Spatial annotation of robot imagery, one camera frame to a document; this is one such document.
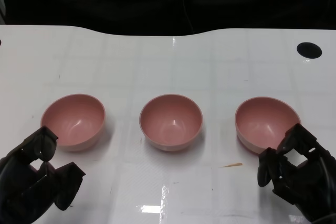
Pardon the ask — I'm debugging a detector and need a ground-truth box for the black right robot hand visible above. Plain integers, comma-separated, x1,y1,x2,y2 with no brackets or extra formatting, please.
257,123,336,223

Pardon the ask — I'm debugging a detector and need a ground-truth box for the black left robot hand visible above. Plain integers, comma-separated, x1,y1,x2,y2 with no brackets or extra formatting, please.
0,126,87,224

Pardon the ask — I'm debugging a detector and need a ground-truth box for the pink plastic bowl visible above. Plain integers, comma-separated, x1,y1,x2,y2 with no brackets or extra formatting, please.
40,93,107,153
235,97,302,155
139,93,203,152

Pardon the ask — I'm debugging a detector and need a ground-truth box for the thin dark hanging cable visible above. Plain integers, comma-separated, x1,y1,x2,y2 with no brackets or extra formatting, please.
181,0,195,32

